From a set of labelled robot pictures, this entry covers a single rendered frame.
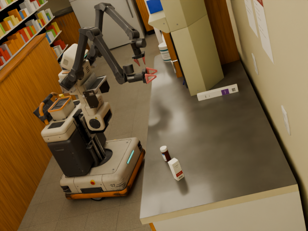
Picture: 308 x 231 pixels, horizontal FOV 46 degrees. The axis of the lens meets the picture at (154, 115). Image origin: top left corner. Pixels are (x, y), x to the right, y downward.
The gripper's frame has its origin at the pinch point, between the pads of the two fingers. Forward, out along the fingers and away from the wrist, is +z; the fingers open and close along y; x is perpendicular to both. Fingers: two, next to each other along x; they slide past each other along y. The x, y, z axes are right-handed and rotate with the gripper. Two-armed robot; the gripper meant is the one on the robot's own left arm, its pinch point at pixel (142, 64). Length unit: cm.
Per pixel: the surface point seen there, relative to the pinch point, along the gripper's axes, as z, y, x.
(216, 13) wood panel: -23, 65, -9
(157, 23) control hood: -39, 27, -46
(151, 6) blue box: -46, 25, -26
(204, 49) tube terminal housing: -12, 50, -40
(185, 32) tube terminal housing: -28, 42, -46
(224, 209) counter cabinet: 21, 41, -150
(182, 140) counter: 16, 25, -97
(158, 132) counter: 16, 10, -81
